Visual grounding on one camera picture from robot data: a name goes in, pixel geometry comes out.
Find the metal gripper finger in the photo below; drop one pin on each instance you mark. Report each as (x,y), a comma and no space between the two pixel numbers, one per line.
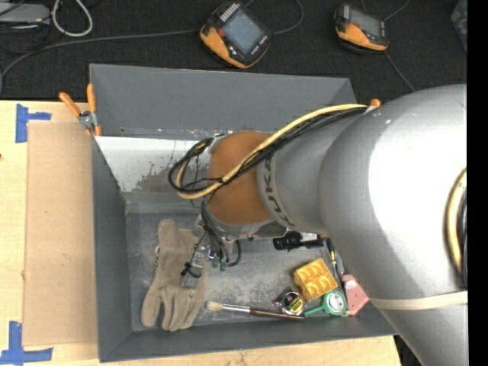
(191,278)

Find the tan leather work glove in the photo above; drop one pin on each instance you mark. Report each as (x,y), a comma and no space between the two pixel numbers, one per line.
(171,280)

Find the black and yellow tape measure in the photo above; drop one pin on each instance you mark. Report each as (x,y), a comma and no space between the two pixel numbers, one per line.
(289,302)

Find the yellow toy brick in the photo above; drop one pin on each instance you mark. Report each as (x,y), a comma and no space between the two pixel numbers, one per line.
(315,279)

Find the thin dark screwdriver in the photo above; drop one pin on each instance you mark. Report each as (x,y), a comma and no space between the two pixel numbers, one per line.
(335,259)

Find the pink block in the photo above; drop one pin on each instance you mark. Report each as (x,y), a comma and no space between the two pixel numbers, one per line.
(354,296)

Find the brown cardboard board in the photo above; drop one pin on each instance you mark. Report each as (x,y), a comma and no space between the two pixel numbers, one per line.
(57,223)

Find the grey metal bin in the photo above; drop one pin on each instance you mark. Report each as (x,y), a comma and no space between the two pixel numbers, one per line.
(213,101)

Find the black cylinder on white bracket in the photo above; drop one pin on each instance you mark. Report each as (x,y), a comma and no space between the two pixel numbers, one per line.
(289,241)

